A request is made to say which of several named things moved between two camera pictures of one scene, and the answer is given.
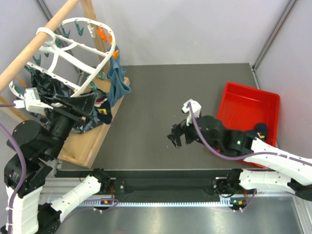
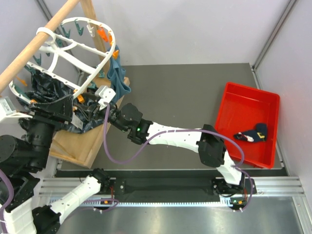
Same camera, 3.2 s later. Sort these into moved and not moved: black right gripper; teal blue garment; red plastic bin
Moved: black right gripper
Not moved: teal blue garment; red plastic bin
